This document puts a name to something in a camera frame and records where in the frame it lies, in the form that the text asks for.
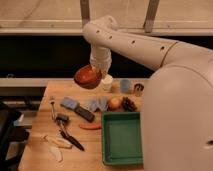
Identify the green plastic tray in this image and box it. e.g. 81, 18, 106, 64
101, 112, 143, 166

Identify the orange bowl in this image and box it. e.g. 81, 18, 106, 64
74, 65, 102, 84

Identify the blue sponge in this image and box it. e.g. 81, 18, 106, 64
60, 97, 79, 110

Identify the crumpled grey cloth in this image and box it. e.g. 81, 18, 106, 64
84, 97, 108, 112

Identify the orange round fruit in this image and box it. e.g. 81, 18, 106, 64
108, 97, 121, 110

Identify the purple bowl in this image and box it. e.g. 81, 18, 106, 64
77, 80, 100, 89

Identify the white cup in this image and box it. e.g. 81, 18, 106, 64
101, 74, 113, 91

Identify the red chili pepper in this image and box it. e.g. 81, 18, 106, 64
79, 124, 101, 130

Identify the black brush head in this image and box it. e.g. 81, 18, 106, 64
55, 113, 69, 125

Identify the light blue cup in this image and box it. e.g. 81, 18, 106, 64
120, 79, 131, 93

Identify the black chair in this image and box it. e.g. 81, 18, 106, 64
0, 101, 29, 171

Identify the black rectangular block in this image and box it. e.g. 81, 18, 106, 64
75, 106, 95, 122

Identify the lower corn husk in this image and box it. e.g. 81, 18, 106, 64
50, 146, 63, 162

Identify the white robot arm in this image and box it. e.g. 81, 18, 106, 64
83, 16, 213, 171

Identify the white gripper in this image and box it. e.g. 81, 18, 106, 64
90, 46, 112, 79

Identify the dark pine cone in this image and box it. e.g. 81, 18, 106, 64
121, 97, 137, 112

